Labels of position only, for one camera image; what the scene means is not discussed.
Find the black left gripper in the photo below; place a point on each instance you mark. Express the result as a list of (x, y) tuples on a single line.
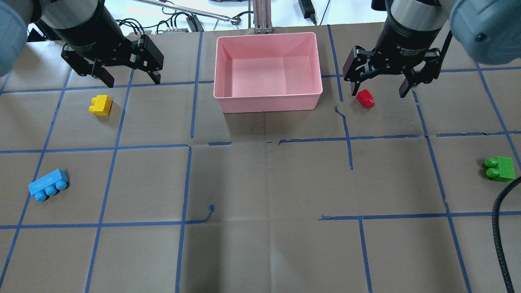
[(93, 37)]

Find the black power adapter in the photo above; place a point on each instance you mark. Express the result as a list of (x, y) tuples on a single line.
[(308, 10)]

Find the red toy block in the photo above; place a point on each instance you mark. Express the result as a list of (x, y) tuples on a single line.
[(365, 98)]

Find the blue toy block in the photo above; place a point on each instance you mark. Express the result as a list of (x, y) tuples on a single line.
[(49, 185)]

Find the aluminium frame post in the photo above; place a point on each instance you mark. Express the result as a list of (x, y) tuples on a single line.
[(262, 17)]

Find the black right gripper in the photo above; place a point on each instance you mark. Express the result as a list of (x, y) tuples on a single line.
[(409, 42)]

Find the pink plastic box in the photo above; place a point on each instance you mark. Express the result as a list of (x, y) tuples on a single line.
[(267, 73)]

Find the green toy block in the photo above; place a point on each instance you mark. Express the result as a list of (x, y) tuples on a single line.
[(500, 169)]

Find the yellow toy block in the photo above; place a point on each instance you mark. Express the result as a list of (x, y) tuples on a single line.
[(100, 105)]

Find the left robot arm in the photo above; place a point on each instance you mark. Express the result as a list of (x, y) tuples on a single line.
[(92, 38)]

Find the metal rod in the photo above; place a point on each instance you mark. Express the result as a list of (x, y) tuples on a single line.
[(236, 20)]

